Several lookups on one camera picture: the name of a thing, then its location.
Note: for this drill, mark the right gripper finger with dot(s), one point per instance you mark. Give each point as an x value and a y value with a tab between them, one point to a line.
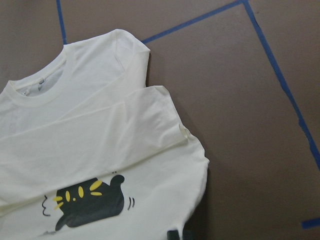
172	234

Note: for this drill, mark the cream long-sleeve cat shirt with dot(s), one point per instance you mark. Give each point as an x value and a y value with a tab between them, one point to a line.
89	152

